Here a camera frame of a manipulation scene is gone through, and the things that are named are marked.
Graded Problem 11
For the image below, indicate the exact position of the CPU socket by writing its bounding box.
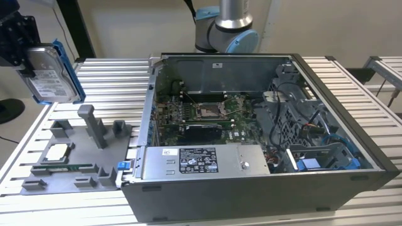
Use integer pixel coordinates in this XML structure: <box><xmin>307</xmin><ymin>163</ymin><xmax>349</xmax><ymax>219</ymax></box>
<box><xmin>193</xmin><ymin>102</ymin><xmax>228</xmax><ymax>118</ymax></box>

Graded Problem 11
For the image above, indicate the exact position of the blue empty disk carrier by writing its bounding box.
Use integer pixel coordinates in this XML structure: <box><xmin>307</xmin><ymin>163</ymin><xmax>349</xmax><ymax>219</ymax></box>
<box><xmin>296</xmin><ymin>158</ymin><xmax>360</xmax><ymax>171</ymax></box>

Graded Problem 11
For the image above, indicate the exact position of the metal socket cover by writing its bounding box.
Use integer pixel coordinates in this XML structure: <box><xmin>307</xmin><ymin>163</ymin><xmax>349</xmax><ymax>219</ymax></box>
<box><xmin>219</xmin><ymin>97</ymin><xmax>244</xmax><ymax>113</ymax></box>

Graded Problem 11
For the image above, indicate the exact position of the thin metal locking lever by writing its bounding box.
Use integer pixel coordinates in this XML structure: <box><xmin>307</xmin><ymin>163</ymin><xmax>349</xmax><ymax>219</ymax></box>
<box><xmin>184</xmin><ymin>91</ymin><xmax>198</xmax><ymax>105</ymax></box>

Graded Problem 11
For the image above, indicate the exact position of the blue wire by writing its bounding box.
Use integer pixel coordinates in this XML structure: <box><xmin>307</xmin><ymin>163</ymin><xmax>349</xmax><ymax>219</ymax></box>
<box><xmin>323</xmin><ymin>133</ymin><xmax>352</xmax><ymax>156</ymax></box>

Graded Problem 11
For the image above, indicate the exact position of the black round stand base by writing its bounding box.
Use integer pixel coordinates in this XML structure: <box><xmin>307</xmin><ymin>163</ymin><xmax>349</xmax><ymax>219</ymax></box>
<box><xmin>0</xmin><ymin>98</ymin><xmax>25</xmax><ymax>125</ymax></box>

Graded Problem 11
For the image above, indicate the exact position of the green RAM stick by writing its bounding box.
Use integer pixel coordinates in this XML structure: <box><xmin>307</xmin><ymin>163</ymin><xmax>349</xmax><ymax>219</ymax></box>
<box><xmin>32</xmin><ymin>164</ymin><xmax>94</xmax><ymax>172</ymax></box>

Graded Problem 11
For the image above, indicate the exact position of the silver power supply unit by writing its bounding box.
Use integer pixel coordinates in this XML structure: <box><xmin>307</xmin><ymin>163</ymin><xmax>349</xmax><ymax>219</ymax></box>
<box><xmin>140</xmin><ymin>145</ymin><xmax>271</xmax><ymax>178</ymax></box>

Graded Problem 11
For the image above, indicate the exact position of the grey metal disk bay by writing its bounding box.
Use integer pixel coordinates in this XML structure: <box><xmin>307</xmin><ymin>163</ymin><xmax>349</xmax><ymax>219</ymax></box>
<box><xmin>284</xmin><ymin>140</ymin><xmax>361</xmax><ymax>173</ymax></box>

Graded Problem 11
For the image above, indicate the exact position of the hard disk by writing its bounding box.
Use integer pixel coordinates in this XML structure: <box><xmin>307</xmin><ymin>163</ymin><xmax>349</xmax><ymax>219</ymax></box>
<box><xmin>18</xmin><ymin>39</ymin><xmax>86</xmax><ymax>105</ymax></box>

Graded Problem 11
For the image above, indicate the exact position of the grey parts rack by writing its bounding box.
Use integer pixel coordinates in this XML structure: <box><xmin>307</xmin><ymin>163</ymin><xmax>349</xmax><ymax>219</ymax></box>
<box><xmin>20</xmin><ymin>105</ymin><xmax>138</xmax><ymax>196</ymax></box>

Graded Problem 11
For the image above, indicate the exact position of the dark grey PC case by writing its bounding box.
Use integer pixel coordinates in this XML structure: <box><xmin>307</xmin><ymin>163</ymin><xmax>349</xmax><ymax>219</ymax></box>
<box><xmin>120</xmin><ymin>52</ymin><xmax>402</xmax><ymax>223</ymax></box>

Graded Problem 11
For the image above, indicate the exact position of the green motherboard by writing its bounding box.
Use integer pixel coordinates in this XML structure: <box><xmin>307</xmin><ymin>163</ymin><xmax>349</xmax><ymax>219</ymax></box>
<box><xmin>153</xmin><ymin>93</ymin><xmax>267</xmax><ymax>146</ymax></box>

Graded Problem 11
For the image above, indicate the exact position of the metal slat side table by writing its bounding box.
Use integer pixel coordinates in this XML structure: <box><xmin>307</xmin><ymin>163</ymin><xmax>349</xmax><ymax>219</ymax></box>
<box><xmin>363</xmin><ymin>56</ymin><xmax>402</xmax><ymax>92</ymax></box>

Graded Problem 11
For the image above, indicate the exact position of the black wire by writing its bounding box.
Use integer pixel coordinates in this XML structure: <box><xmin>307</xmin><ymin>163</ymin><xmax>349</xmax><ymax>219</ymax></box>
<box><xmin>268</xmin><ymin>79</ymin><xmax>315</xmax><ymax>151</ymax></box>

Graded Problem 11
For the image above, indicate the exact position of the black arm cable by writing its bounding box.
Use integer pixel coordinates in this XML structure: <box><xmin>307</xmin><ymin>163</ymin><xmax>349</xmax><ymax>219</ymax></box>
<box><xmin>182</xmin><ymin>0</ymin><xmax>198</xmax><ymax>22</ymax></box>

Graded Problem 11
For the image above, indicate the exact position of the black expansion card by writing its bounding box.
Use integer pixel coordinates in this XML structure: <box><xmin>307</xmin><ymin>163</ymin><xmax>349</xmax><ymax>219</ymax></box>
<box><xmin>181</xmin><ymin>124</ymin><xmax>223</xmax><ymax>144</ymax></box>

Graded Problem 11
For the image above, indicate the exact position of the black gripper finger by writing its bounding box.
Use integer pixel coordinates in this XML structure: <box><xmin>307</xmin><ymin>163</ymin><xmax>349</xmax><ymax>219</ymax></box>
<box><xmin>17</xmin><ymin>54</ymin><xmax>36</xmax><ymax>78</ymax></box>

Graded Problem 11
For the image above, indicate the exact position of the black frame post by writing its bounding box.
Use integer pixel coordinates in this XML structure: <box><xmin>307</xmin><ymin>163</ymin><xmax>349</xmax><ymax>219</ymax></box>
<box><xmin>54</xmin><ymin>0</ymin><xmax>96</xmax><ymax>59</ymax></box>

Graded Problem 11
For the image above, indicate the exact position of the silver CPU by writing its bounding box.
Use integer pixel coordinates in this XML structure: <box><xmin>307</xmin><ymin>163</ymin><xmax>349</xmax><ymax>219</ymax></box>
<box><xmin>42</xmin><ymin>144</ymin><xmax>72</xmax><ymax>162</ymax></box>

